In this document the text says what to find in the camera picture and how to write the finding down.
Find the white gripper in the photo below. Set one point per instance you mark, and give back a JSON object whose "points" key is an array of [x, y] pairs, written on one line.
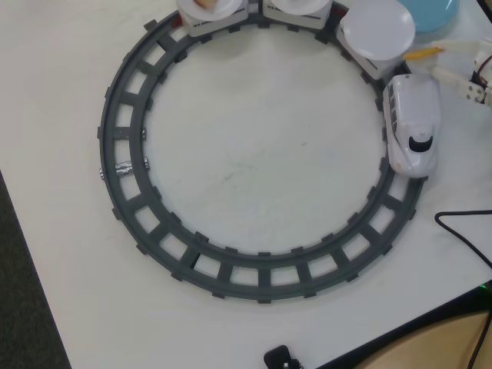
{"points": [[473, 91]]}

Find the yellow egg sushi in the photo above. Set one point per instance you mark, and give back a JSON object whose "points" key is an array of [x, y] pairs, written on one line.
{"points": [[419, 54]]}

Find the light blue dish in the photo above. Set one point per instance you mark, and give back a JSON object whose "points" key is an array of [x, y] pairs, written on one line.
{"points": [[434, 15]]}

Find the white Shinkansen toy locomotive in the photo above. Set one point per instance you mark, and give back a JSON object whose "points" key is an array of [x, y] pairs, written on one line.
{"points": [[411, 107]]}

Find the red tuna sushi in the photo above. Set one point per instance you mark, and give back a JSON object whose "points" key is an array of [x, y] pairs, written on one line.
{"points": [[205, 3]]}

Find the white train car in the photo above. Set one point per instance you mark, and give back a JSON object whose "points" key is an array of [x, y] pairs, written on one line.
{"points": [[300, 22], [378, 70], [215, 27]]}

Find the light wooden table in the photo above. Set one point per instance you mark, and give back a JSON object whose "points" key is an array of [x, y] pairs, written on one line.
{"points": [[430, 346]]}

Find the small silver foil piece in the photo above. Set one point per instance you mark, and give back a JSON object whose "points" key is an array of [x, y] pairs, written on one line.
{"points": [[144, 134]]}

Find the black plastic device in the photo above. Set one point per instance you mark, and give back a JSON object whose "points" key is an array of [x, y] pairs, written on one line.
{"points": [[280, 355]]}

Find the silver foil tape strip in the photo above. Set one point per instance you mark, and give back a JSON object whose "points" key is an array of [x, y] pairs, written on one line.
{"points": [[123, 168]]}

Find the grey circular toy rail track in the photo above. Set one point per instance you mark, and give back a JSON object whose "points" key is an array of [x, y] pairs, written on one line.
{"points": [[265, 277]]}

